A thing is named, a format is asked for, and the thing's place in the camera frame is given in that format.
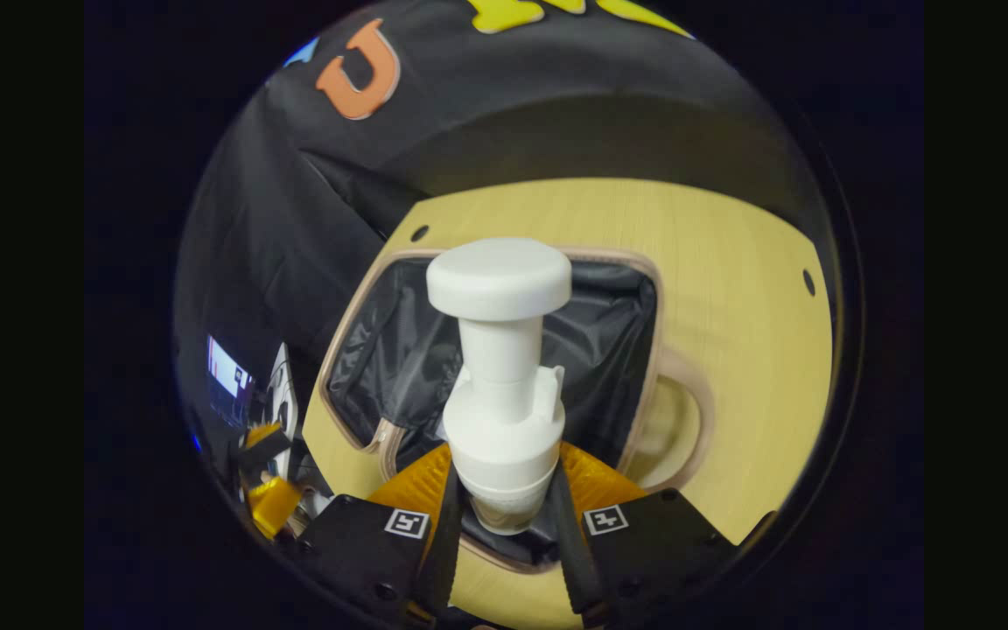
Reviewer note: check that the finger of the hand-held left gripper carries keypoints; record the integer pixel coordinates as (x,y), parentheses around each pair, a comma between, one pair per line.
(275,507)
(263,444)

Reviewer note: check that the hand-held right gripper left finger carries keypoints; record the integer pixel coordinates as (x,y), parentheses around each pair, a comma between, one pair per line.
(438,542)

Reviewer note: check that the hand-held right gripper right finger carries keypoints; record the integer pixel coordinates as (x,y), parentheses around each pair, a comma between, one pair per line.
(576,551)

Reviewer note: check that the white pump bottle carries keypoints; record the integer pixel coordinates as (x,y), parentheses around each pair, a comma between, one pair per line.
(504,420)

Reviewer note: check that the white patterned object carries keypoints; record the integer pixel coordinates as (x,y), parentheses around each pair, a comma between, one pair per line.
(283,394)

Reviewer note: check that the lit computer screen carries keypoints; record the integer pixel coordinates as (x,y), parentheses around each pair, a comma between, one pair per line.
(226,372)

